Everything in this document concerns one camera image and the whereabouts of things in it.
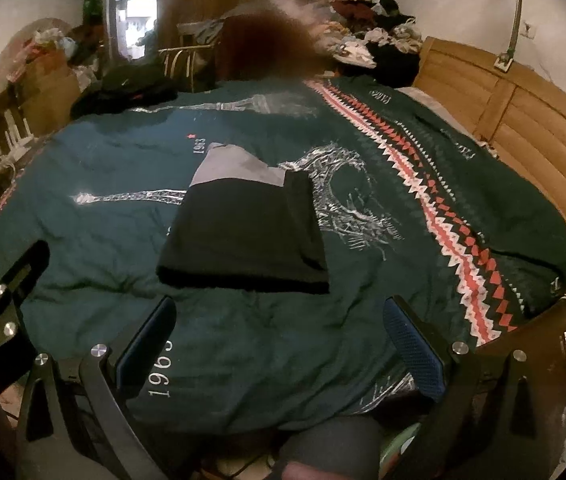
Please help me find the pale cloth bundle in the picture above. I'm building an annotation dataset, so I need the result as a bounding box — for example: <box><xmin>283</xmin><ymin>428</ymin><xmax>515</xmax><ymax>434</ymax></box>
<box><xmin>20</xmin><ymin>25</ymin><xmax>81</xmax><ymax>61</ymax></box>

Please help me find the black and grey work jacket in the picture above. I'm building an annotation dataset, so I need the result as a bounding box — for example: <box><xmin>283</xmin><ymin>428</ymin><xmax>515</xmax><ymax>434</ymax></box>
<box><xmin>156</xmin><ymin>142</ymin><xmax>332</xmax><ymax>296</ymax></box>

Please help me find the dark wooden chair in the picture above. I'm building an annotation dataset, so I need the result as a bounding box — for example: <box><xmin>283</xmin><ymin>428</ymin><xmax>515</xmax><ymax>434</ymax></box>
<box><xmin>0</xmin><ymin>85</ymin><xmax>34</xmax><ymax>163</ymax></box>

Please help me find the green printed blanket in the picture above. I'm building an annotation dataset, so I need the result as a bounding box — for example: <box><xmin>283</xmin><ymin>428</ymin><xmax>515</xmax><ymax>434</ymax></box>
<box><xmin>0</xmin><ymin>76</ymin><xmax>566</xmax><ymax>436</ymax></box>

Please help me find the brown cardboard box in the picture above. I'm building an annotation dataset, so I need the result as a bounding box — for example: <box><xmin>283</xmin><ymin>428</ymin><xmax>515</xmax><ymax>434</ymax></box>
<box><xmin>9</xmin><ymin>55</ymin><xmax>86</xmax><ymax>136</ymax></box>

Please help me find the wooden bed frame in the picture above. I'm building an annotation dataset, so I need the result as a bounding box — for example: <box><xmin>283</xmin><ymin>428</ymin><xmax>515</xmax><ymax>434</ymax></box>
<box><xmin>412</xmin><ymin>35</ymin><xmax>566</xmax><ymax>386</ymax></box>

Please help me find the wooden chair with pale slats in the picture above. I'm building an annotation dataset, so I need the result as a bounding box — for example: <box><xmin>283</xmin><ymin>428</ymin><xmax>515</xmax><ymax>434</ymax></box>
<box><xmin>158</xmin><ymin>22</ymin><xmax>220</xmax><ymax>93</ymax></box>

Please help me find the metal wall pipe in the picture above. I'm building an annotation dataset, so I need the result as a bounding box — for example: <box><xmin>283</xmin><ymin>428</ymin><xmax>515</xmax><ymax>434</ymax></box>
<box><xmin>495</xmin><ymin>0</ymin><xmax>528</xmax><ymax>72</ymax></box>

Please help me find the pile of mixed clothes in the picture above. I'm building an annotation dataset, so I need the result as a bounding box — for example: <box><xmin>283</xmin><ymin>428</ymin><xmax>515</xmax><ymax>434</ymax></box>
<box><xmin>308</xmin><ymin>0</ymin><xmax>424</xmax><ymax>81</ymax></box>

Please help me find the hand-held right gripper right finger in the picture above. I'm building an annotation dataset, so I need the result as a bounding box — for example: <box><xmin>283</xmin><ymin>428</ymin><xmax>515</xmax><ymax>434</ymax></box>
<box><xmin>382</xmin><ymin>296</ymin><xmax>551</xmax><ymax>480</ymax></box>

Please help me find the green bag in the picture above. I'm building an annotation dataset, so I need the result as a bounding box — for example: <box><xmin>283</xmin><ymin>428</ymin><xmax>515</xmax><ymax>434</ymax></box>
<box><xmin>82</xmin><ymin>0</ymin><xmax>110</xmax><ymax>28</ymax></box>

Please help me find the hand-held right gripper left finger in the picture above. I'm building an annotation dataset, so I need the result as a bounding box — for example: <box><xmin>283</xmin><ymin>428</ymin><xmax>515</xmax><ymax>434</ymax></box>
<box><xmin>15</xmin><ymin>294</ymin><xmax>178</xmax><ymax>480</ymax></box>

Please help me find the black cloth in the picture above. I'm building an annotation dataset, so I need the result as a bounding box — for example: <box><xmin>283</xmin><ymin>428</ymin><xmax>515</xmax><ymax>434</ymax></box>
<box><xmin>70</xmin><ymin>62</ymin><xmax>180</xmax><ymax>121</ymax></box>

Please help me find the person's grey trouser leg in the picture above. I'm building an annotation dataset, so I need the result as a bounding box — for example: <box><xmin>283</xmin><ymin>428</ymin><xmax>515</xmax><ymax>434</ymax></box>
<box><xmin>282</xmin><ymin>414</ymin><xmax>390</xmax><ymax>480</ymax></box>

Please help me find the glass door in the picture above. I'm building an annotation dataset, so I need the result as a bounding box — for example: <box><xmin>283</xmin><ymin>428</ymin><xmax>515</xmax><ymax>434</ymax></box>
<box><xmin>105</xmin><ymin>0</ymin><xmax>160</xmax><ymax>63</ymax></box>

